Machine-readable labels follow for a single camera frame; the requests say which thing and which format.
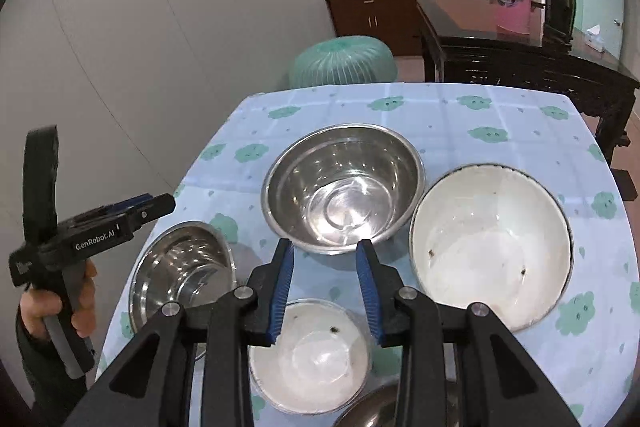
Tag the green striped bag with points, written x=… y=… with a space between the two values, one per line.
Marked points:
x=340 y=62

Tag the dark wooden table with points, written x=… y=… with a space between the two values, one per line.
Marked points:
x=500 y=57

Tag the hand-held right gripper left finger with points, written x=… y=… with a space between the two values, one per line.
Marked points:
x=282 y=292

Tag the black thermos jug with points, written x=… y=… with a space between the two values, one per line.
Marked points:
x=557 y=2

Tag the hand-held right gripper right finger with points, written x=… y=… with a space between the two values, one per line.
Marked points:
x=370 y=297

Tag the small stainless steel bowl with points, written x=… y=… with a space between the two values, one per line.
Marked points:
x=185 y=267

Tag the large white enamel bowl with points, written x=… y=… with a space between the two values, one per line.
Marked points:
x=490 y=247

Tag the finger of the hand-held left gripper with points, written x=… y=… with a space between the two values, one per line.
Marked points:
x=155 y=207

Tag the small white bowl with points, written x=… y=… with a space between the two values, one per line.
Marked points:
x=320 y=367

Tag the blue green printed tablecloth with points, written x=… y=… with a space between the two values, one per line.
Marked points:
x=450 y=132

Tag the brown wooden sideboard cabinet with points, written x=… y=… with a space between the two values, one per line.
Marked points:
x=370 y=17

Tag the white tissue box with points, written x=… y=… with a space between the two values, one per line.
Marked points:
x=595 y=39

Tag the person's left hand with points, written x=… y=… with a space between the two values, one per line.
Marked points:
x=84 y=307

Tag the person's left forearm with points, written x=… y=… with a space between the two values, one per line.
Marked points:
x=45 y=387

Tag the large stainless steel bowl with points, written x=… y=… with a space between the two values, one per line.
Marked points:
x=345 y=187

